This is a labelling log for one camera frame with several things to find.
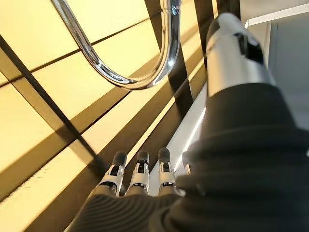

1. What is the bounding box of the chrome gooseneck faucet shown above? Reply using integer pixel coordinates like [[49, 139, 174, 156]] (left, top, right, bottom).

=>
[[50, 0, 182, 91]]

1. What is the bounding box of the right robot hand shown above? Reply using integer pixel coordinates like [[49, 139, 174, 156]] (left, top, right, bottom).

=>
[[68, 12, 309, 232]]

